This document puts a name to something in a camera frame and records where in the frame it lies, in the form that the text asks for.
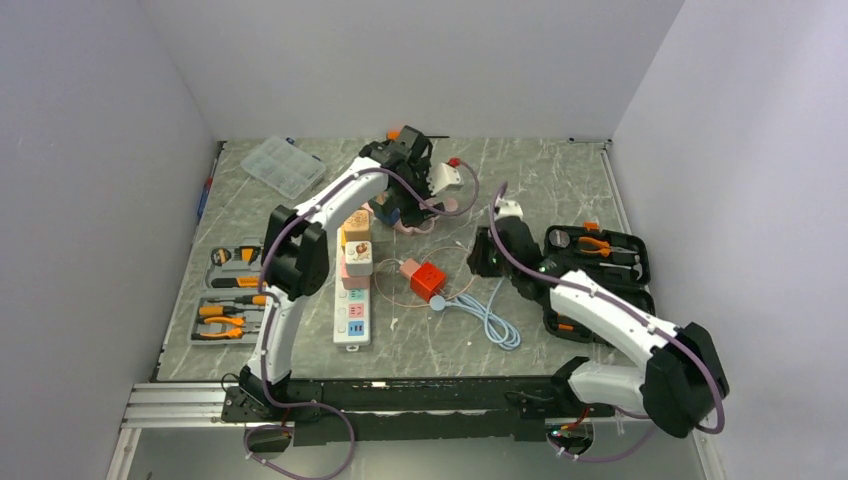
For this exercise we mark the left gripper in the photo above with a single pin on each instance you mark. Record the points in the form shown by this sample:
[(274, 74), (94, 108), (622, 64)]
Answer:
[(410, 214)]

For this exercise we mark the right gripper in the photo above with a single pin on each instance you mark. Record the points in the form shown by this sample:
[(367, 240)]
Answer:
[(477, 260)]

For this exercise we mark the blue cube socket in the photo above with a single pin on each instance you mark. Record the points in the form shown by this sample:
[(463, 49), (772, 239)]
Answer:
[(389, 219)]

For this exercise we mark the beige cube socket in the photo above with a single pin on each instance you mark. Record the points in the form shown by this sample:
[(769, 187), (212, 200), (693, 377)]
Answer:
[(357, 227)]

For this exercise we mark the red cube socket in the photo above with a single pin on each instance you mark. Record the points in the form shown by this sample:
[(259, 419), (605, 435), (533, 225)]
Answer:
[(427, 281)]

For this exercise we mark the black tool case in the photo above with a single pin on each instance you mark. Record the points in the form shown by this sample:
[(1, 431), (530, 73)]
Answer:
[(615, 260)]

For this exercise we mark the pink charger plug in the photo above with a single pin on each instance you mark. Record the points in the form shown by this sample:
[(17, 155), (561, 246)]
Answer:
[(409, 267)]

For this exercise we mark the clear plastic screw box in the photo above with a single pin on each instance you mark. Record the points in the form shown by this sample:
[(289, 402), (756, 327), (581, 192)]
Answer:
[(281, 165)]

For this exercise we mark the white cube socket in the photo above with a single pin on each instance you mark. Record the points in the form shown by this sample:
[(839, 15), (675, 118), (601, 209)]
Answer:
[(358, 258)]

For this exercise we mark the pink cube socket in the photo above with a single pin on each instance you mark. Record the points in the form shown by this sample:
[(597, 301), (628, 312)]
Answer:
[(354, 278)]

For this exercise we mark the white power strip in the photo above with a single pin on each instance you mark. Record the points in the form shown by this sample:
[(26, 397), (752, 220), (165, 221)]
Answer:
[(352, 322)]

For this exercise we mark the grey tool tray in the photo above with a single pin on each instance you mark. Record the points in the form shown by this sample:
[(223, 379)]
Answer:
[(230, 308)]

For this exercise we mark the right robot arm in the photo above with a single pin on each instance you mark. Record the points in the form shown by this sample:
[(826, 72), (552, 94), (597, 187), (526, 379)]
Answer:
[(675, 378)]

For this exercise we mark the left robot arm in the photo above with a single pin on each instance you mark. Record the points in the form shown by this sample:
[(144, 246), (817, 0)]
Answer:
[(295, 265)]

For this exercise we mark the orange handled screwdriver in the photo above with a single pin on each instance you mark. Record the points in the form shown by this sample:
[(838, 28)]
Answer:
[(392, 135)]

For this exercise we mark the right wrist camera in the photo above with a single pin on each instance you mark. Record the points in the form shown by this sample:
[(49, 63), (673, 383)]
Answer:
[(507, 208)]

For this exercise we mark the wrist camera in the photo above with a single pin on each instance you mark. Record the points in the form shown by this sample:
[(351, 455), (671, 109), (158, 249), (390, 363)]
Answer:
[(443, 176), (507, 208)]

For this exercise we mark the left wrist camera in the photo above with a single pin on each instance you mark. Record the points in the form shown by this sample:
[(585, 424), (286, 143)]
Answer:
[(443, 176)]

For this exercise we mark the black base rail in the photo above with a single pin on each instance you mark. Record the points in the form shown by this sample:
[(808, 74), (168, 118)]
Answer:
[(521, 408)]

